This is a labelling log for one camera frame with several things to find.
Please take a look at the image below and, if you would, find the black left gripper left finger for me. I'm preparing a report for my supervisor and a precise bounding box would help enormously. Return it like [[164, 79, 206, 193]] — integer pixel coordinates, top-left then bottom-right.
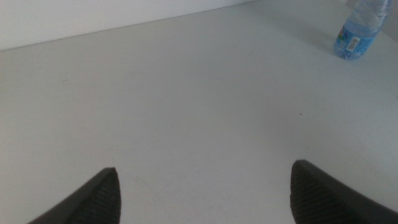
[[27, 167, 122, 224]]

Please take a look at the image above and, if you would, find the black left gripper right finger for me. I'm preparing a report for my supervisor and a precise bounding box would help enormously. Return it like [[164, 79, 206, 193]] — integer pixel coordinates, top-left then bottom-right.
[[289, 159, 398, 224]]

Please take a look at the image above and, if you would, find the clear water bottle blue cap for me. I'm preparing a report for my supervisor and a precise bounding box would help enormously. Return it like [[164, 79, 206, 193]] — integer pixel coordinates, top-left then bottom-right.
[[333, 0, 393, 60]]

